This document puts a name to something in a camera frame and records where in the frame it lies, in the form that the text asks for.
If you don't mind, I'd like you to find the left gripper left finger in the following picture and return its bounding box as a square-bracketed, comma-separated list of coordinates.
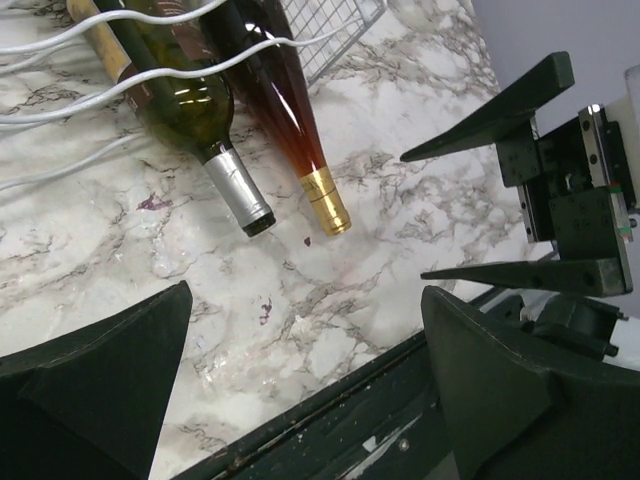
[1, 281, 193, 479]

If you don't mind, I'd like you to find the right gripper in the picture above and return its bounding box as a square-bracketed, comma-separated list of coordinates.
[400, 52, 635, 295]

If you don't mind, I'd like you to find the dark bottle silver neck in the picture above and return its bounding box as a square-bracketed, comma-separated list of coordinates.
[85, 19, 275, 237]

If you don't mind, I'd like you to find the white wire wine rack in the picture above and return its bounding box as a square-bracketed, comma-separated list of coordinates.
[0, 0, 391, 194]

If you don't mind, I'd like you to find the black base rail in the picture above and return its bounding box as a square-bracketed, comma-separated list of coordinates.
[179, 331, 451, 479]

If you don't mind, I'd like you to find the red wine bottle gold cap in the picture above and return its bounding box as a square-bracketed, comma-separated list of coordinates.
[197, 0, 353, 237]

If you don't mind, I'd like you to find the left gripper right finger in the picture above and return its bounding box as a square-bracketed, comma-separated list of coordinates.
[421, 286, 639, 479]

